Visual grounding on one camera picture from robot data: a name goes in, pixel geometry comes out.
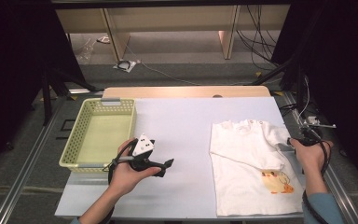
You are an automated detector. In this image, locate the person's left hand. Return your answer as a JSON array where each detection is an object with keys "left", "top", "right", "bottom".
[{"left": 107, "top": 138, "right": 162, "bottom": 198}]

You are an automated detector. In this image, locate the right hand-held gripper cable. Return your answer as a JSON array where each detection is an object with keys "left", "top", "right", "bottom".
[{"left": 301, "top": 125, "right": 333, "bottom": 224}]

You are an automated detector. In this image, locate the black metal stand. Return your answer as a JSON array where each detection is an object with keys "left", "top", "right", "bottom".
[
  {"left": 250, "top": 55, "right": 309, "bottom": 119},
  {"left": 40, "top": 63, "right": 104, "bottom": 127}
]

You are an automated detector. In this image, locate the plastic bag with black cable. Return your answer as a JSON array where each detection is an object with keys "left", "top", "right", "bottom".
[{"left": 112, "top": 59, "right": 142, "bottom": 74}]

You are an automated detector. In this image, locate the white adapter cable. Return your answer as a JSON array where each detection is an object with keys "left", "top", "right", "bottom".
[{"left": 296, "top": 74, "right": 320, "bottom": 125}]

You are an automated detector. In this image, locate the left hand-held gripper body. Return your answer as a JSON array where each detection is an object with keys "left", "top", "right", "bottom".
[{"left": 111, "top": 133, "right": 168, "bottom": 178}]

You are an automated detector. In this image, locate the bundle of black cables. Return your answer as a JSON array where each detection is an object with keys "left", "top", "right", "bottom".
[{"left": 236, "top": 4, "right": 281, "bottom": 71}]

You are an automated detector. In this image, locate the pale green plastic basket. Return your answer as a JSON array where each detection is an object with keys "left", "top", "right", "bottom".
[{"left": 59, "top": 97, "right": 137, "bottom": 174}]

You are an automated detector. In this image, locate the black curtain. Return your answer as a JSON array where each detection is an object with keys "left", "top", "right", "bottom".
[
  {"left": 0, "top": 0, "right": 87, "bottom": 175},
  {"left": 271, "top": 0, "right": 358, "bottom": 188}
]

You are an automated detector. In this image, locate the clear plastic bag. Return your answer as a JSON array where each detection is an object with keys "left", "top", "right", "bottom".
[{"left": 74, "top": 36, "right": 97, "bottom": 64}]

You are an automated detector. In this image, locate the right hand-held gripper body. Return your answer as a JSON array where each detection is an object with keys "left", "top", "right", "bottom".
[{"left": 297, "top": 122, "right": 337, "bottom": 147}]

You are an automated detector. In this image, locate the thin white floor cable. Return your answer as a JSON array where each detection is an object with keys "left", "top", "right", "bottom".
[{"left": 125, "top": 43, "right": 253, "bottom": 87}]

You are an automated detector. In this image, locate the person's right hand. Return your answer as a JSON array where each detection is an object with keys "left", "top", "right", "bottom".
[{"left": 289, "top": 137, "right": 335, "bottom": 175}]

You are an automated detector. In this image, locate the left hand-held gripper cable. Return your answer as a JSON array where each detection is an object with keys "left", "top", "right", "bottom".
[{"left": 103, "top": 139, "right": 138, "bottom": 188}]

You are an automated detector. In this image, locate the hand-held gripper cable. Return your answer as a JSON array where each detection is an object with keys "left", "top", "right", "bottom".
[
  {"left": 301, "top": 125, "right": 333, "bottom": 224},
  {"left": 103, "top": 139, "right": 138, "bottom": 188}
]

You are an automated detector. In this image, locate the aluminium floor rail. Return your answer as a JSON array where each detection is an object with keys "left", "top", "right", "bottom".
[
  {"left": 283, "top": 91, "right": 358, "bottom": 224},
  {"left": 0, "top": 92, "right": 71, "bottom": 224}
]

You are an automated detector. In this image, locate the white t-shirt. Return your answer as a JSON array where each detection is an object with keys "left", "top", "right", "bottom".
[{"left": 209, "top": 119, "right": 306, "bottom": 217}]

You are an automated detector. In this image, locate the light wooden table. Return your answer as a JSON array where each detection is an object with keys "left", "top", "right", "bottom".
[{"left": 102, "top": 86, "right": 272, "bottom": 99}]

